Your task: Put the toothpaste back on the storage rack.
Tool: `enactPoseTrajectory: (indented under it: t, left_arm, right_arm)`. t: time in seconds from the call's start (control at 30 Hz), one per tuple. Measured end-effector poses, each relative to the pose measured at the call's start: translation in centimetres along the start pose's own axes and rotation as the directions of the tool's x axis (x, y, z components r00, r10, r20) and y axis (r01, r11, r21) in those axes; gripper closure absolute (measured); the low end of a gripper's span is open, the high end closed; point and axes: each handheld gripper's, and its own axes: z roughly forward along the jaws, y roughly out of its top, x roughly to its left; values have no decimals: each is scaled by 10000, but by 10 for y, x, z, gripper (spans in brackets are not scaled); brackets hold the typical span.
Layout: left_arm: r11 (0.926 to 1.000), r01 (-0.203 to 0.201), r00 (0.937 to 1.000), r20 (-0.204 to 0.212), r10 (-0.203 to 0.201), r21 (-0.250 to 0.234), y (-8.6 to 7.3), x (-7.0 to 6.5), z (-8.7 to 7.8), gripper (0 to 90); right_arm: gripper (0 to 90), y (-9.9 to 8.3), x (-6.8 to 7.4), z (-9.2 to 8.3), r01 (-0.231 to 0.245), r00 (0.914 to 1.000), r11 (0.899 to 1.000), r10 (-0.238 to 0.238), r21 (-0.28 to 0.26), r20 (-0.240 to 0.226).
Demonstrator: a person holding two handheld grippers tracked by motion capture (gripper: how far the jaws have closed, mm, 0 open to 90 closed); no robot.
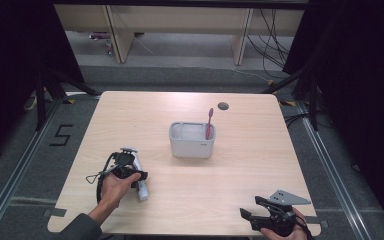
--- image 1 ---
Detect white toothpaste tube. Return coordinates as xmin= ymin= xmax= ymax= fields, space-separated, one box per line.
xmin=131 ymin=156 xmax=150 ymax=202

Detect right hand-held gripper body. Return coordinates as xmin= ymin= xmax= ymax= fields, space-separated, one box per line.
xmin=249 ymin=189 xmax=312 ymax=238

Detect black metal stand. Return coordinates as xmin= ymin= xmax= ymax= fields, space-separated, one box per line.
xmin=261 ymin=65 xmax=320 ymax=132
xmin=34 ymin=65 xmax=102 ymax=132

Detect black hanging cables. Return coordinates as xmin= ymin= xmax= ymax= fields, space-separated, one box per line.
xmin=246 ymin=7 xmax=293 ymax=80

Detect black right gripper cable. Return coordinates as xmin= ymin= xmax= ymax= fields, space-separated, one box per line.
xmin=291 ymin=213 xmax=316 ymax=240

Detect pink and grey toothbrush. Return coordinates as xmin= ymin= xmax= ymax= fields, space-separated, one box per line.
xmin=204 ymin=107 xmax=215 ymax=141

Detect dark curtain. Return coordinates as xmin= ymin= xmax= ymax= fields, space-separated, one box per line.
xmin=281 ymin=0 xmax=384 ymax=231
xmin=0 ymin=0 xmax=86 ymax=169

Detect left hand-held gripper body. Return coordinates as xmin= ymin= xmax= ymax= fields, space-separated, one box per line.
xmin=111 ymin=147 xmax=139 ymax=180

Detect light wooden shelf unit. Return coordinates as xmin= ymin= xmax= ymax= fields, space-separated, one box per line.
xmin=53 ymin=3 xmax=307 ymax=67

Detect grey plastic holder box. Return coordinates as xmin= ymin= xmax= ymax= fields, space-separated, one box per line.
xmin=168 ymin=121 xmax=217 ymax=160

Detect metal floor rail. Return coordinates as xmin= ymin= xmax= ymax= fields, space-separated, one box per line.
xmin=0 ymin=95 xmax=65 ymax=240
xmin=293 ymin=99 xmax=376 ymax=240

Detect person's right hand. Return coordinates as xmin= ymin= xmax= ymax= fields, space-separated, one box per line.
xmin=259 ymin=207 xmax=309 ymax=240

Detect person's left hand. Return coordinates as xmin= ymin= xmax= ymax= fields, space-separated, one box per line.
xmin=99 ymin=172 xmax=142 ymax=212

